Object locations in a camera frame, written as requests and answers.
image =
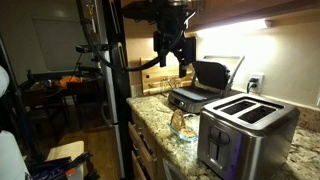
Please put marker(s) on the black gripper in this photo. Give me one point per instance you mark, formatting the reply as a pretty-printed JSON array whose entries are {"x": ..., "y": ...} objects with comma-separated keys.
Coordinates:
[{"x": 175, "y": 45}]

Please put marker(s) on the toasted bread slice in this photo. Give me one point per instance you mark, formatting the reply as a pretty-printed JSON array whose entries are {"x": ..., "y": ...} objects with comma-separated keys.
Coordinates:
[{"x": 177, "y": 120}]

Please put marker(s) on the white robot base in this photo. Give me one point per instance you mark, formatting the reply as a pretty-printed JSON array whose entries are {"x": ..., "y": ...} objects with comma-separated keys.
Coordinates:
[{"x": 11, "y": 156}]

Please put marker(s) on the bread piece in dish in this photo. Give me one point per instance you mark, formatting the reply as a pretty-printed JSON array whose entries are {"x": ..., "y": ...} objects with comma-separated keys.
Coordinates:
[{"x": 188, "y": 132}]

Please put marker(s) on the stainless steel two-slot toaster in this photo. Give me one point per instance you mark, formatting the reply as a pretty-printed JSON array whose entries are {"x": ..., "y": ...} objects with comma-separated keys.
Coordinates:
[{"x": 246, "y": 140}]

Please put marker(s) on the wooden cutting board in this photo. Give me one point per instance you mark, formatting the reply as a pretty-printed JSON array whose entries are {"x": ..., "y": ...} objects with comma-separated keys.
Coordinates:
[{"x": 152, "y": 76}]

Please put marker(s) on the black panini grill press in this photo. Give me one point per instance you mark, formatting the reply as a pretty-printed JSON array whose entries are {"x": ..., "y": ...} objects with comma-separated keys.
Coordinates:
[{"x": 195, "y": 95}]

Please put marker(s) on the black steel refrigerator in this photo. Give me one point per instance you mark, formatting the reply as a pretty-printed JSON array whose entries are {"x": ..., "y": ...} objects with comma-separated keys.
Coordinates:
[{"x": 117, "y": 86}]

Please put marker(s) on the clear glass dish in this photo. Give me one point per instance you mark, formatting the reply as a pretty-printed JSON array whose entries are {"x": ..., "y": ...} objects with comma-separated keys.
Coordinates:
[{"x": 186, "y": 140}]

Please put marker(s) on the under-cabinet strip light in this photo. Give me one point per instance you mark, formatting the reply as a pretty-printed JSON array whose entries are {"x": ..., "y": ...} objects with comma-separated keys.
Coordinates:
[{"x": 246, "y": 25}]

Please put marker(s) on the wooden lower drawer cabinet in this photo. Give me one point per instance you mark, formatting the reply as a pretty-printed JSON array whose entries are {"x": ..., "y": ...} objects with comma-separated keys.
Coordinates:
[{"x": 143, "y": 150}]

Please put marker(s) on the dark wooden chair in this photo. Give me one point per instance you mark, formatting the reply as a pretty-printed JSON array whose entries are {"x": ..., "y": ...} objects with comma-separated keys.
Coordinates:
[{"x": 87, "y": 96}]

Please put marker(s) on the wooden upper cabinet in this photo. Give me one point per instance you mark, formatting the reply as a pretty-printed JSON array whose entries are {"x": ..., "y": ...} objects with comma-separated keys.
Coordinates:
[{"x": 250, "y": 8}]

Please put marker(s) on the orange object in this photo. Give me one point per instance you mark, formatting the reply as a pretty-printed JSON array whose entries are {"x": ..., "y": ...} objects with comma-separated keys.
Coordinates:
[{"x": 68, "y": 81}]

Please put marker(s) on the light wooden stool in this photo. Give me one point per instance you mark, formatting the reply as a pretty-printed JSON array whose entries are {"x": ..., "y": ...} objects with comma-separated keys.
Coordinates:
[{"x": 66, "y": 150}]

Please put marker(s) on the dark dining table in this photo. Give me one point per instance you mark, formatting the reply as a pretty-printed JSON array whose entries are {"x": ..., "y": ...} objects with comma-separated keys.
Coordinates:
[{"x": 36, "y": 87}]

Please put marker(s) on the blue black clamp tools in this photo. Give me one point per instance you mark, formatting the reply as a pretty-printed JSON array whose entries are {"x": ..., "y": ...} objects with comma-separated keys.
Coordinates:
[{"x": 60, "y": 166}]

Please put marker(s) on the black stereo camera on stand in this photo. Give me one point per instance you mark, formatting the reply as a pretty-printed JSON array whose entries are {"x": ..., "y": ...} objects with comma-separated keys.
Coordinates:
[{"x": 90, "y": 48}]

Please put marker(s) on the white wall outlet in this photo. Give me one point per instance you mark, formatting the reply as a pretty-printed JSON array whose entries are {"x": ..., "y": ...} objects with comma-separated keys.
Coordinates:
[{"x": 260, "y": 87}]

